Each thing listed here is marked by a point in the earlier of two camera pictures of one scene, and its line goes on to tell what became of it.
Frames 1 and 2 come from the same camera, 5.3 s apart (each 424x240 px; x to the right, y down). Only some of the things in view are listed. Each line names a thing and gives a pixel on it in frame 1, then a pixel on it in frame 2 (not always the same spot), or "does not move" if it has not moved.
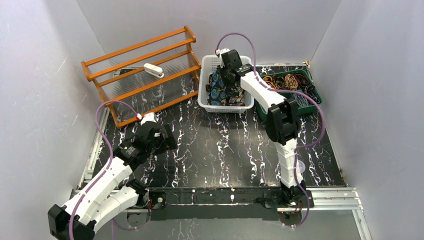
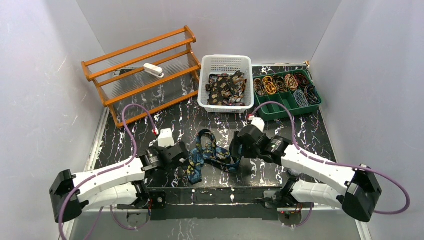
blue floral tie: [216, 89] to [212, 153]
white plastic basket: [208, 64] does not move
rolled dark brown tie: [279, 82] does not move
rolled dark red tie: [302, 80] does not move
